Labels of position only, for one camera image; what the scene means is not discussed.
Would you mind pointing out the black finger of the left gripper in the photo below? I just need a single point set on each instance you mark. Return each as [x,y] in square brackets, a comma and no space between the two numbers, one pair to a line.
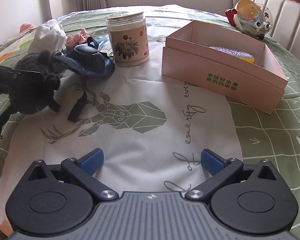
[15,80]

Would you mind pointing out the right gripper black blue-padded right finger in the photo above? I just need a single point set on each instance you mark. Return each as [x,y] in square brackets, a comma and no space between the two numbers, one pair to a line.
[251,199]

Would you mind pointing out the clear round toy bag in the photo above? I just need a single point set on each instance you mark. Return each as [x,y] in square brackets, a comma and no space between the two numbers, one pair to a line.
[250,18]

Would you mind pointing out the pink object at bed edge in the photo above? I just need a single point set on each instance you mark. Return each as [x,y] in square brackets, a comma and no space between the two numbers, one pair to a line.
[26,27]

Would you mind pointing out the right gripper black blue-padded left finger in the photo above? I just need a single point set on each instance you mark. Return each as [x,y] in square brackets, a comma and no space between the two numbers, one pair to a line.
[54,199]

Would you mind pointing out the white cloth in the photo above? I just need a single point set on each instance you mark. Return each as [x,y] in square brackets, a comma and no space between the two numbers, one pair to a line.
[48,36]

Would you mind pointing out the dark blue denim hat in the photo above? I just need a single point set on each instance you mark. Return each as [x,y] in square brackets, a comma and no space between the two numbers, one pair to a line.
[87,61]

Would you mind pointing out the black plush toy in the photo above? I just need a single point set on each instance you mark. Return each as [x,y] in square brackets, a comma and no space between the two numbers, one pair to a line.
[34,99]

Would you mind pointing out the pink cardboard box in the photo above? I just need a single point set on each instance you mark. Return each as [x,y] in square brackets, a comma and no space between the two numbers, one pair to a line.
[187,57]

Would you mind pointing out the green patterned bed sheet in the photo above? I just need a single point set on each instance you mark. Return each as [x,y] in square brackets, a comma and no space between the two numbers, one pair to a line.
[152,128]

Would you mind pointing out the purple yellow sponge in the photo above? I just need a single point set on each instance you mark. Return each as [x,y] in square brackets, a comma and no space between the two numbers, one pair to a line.
[236,53]

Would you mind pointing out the white floral lidded jar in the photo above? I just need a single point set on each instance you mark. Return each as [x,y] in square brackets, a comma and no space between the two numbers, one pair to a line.
[128,37]

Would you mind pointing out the cream padded headboard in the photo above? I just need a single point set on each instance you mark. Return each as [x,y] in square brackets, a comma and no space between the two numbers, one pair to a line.
[286,23]

